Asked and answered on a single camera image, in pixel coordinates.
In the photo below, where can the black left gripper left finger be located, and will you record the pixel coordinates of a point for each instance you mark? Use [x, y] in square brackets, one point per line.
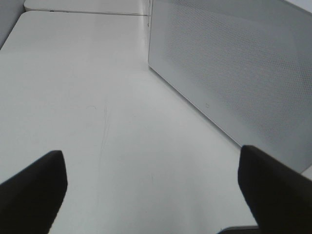
[30, 200]

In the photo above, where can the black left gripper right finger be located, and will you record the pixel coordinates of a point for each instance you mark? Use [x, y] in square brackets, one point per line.
[279, 198]

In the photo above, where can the white microwave door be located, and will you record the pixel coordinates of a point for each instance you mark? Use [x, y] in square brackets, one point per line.
[245, 64]

